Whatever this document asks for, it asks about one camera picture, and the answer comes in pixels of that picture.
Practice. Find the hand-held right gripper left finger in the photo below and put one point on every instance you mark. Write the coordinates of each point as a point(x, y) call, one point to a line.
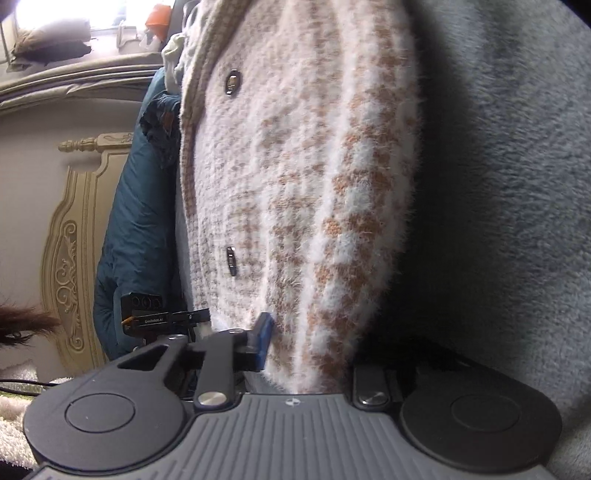
point(264, 341)

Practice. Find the cream white garment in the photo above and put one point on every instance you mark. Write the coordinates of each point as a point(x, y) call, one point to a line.
point(171, 60)

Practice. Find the white plastic bag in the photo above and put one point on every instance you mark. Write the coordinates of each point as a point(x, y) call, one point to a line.
point(138, 36)

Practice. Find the orange bag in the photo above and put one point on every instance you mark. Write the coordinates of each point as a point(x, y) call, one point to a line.
point(159, 16)

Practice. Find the window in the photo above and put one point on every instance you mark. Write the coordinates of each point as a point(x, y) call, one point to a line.
point(46, 11)

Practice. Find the houndstooth knit cardigan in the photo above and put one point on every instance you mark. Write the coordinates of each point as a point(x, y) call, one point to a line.
point(300, 161)

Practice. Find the brown furry object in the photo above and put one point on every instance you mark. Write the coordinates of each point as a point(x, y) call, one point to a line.
point(51, 48)

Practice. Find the white fleece cloth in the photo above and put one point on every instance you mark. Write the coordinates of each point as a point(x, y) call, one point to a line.
point(18, 415)

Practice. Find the person's hair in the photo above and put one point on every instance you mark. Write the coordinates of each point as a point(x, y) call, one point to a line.
point(27, 323)

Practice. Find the grey fleece bed blanket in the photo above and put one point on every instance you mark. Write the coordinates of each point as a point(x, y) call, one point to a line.
point(508, 184)

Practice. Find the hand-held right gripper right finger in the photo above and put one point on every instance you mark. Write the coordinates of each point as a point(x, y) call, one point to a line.
point(371, 383)

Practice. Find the cream carved headboard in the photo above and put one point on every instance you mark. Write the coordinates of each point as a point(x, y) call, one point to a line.
point(74, 230)

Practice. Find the blue jeans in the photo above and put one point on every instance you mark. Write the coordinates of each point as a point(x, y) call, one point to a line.
point(159, 124)

